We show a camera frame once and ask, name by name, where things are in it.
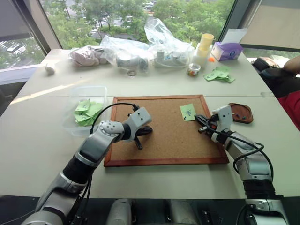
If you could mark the small jar of pushpins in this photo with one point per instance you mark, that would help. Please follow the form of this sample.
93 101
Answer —
193 69

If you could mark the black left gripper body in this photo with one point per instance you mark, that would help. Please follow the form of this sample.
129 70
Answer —
140 133

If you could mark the plastic bag with grey device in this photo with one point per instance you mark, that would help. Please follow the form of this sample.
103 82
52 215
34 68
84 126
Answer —
127 58

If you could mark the small orange object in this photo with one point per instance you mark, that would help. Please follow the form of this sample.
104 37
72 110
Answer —
212 59

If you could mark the plastic bag with power strip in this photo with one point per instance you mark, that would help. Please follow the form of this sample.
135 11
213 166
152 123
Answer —
168 54

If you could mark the grey rounded shape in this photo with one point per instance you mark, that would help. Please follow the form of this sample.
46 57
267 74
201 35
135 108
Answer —
122 212

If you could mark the clear plastic box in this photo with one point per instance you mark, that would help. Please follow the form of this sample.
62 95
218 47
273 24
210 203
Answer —
70 126

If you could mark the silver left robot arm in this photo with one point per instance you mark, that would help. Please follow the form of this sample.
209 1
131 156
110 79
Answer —
98 143

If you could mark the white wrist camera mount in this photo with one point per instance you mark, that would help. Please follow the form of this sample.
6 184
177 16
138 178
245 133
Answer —
139 117
223 117

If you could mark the red clothing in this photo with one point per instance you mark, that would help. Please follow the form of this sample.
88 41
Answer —
291 107

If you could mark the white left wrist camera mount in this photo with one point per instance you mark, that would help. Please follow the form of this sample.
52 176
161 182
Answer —
139 117

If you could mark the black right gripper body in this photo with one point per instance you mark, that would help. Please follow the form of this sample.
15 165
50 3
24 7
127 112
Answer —
211 130

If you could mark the brown wooden tray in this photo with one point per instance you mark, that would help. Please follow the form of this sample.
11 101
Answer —
243 111

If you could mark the green handwritten sticky note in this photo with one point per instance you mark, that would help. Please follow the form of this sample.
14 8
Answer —
188 113

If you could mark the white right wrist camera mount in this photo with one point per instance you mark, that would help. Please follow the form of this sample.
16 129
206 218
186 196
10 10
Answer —
223 117

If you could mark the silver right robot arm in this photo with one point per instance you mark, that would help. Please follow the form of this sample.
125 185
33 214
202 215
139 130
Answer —
253 164

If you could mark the purple tissue box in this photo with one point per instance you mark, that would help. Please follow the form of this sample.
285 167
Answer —
228 52

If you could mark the green paper note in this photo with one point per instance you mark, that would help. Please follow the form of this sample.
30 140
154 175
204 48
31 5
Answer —
95 110
82 107
82 120
226 77
222 69
211 76

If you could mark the small white object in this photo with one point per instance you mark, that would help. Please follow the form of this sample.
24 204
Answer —
50 69

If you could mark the plastic bag of pink items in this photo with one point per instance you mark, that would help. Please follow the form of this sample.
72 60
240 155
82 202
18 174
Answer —
85 57

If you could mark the stacked pale yellow cups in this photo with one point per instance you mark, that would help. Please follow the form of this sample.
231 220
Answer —
203 49

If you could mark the black bag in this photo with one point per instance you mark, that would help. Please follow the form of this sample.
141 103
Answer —
276 75

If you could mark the wood framed cork board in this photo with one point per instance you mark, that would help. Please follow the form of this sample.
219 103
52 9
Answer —
164 140

